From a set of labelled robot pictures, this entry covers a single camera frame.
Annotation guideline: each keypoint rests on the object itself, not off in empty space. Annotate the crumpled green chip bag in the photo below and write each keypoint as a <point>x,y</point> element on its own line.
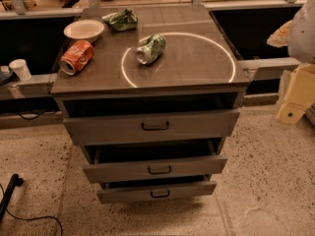
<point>121,21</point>

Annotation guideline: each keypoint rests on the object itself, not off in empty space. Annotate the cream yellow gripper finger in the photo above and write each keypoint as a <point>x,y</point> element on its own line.
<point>299,95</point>

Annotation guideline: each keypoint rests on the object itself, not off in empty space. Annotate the grey drawer cabinet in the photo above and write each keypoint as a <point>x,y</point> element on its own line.
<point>197,70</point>

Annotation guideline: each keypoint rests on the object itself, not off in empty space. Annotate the grey middle drawer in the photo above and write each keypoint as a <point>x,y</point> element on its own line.
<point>144,161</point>

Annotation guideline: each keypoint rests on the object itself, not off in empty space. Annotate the grey top drawer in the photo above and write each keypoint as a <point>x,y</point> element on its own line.
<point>145,128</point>

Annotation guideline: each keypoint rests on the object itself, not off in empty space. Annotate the crushed green soda can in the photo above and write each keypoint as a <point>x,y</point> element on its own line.
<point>150,49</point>

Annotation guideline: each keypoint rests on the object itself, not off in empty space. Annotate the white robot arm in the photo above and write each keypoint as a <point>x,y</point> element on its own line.
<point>298,35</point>

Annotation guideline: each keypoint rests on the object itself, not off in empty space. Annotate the dark plate at left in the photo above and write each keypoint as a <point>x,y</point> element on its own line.
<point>6,75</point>

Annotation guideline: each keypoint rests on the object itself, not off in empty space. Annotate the white bowl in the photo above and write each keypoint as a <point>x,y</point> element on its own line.
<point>88,30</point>

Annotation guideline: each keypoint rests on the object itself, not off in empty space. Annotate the crushed orange soda can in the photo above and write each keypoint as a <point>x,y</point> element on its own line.
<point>76,58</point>

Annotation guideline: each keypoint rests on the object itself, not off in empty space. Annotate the white paper cup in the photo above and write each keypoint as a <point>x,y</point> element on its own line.
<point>20,68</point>

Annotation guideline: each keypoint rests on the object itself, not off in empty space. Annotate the grey bottom drawer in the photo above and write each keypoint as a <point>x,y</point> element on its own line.
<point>156,189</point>

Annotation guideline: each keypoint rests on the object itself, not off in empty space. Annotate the grey drawer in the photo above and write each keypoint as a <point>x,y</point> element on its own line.
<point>145,128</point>
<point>144,161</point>
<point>156,189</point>

